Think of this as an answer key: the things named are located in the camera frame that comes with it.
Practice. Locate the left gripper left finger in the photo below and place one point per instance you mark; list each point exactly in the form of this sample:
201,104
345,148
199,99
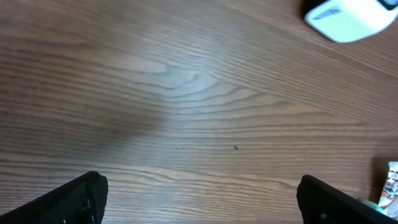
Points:
82,200

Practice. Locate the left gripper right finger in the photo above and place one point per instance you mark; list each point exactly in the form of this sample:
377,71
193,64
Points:
321,203

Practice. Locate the beige snack bag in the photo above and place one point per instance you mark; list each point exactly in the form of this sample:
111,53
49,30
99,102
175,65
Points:
388,198

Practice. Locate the teal wipes packet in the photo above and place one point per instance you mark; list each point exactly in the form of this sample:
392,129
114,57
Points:
374,206

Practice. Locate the white barcode scanner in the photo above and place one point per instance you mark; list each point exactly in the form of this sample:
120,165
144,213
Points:
346,21

